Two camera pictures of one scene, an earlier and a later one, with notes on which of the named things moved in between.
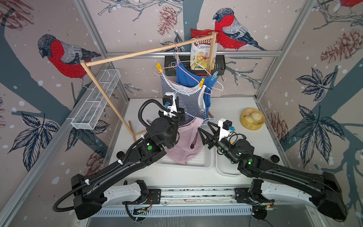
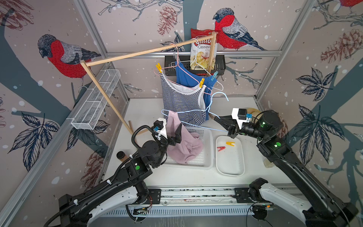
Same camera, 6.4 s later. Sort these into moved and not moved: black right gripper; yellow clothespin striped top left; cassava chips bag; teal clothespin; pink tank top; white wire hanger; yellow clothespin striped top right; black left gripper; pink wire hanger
Moved: black right gripper; black left gripper; pink tank top
Not moved: teal clothespin; yellow clothespin striped top left; white wire hanger; cassava chips bag; yellow clothespin striped top right; pink wire hanger
